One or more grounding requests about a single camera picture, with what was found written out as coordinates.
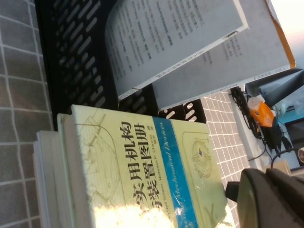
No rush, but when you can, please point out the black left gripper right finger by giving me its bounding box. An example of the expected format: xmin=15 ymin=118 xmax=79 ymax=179
xmin=266 ymin=167 xmax=304 ymax=228

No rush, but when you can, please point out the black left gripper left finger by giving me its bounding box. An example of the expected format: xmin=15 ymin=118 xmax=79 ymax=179
xmin=225 ymin=168 xmax=295 ymax=228

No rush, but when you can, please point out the blue yellow mechanical design book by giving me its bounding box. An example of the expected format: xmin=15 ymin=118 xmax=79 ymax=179
xmin=57 ymin=104 xmax=230 ymax=228

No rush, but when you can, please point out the white book orange spine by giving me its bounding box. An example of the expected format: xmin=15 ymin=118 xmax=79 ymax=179
xmin=152 ymin=0 xmax=297 ymax=111

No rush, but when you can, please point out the thin white spine book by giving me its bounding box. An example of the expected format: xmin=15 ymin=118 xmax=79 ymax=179
xmin=104 ymin=0 xmax=250 ymax=99

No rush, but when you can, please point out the dark robot cover book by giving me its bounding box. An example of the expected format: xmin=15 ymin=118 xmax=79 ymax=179
xmin=33 ymin=130 xmax=72 ymax=228

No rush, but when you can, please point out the black perforated book stand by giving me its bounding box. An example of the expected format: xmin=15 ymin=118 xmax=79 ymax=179
xmin=35 ymin=0 xmax=207 ymax=130

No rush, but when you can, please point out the beige box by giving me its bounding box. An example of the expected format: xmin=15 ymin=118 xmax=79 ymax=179
xmin=263 ymin=160 xmax=292 ymax=178

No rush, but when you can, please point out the orange package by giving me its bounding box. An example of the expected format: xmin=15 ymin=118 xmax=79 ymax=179
xmin=247 ymin=95 xmax=276 ymax=128

